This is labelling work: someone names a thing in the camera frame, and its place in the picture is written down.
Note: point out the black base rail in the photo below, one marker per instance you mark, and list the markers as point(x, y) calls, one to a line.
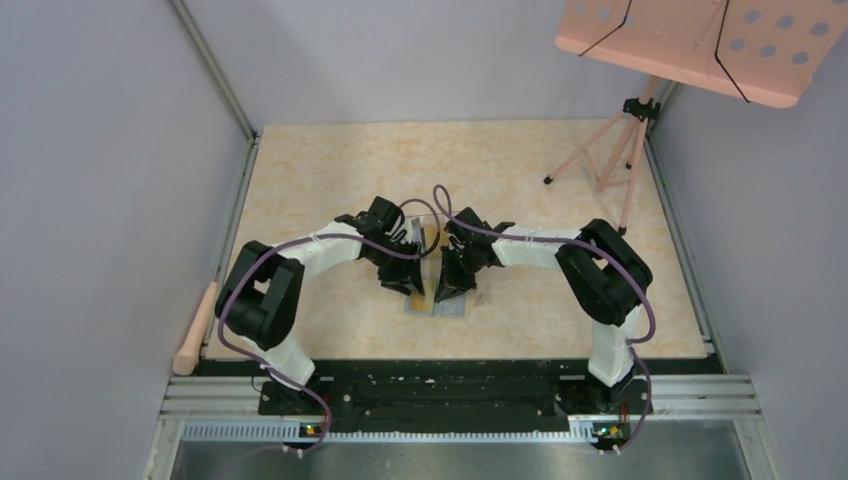
point(457, 396)

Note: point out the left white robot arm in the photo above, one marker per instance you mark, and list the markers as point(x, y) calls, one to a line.
point(257, 306)

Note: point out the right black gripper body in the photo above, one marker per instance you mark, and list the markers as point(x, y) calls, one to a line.
point(457, 253)

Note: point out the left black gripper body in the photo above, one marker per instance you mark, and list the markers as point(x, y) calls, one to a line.
point(382, 258)

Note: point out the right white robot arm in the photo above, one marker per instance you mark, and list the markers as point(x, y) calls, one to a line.
point(608, 280)

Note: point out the clear plastic card box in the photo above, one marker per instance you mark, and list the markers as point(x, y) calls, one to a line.
point(423, 230)

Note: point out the wooden mallet handle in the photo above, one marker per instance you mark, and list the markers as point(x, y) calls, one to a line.
point(187, 357)

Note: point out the yellow credit card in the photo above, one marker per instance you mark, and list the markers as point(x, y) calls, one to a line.
point(420, 305)

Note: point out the pink music stand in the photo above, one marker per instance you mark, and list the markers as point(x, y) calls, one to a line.
point(763, 52)

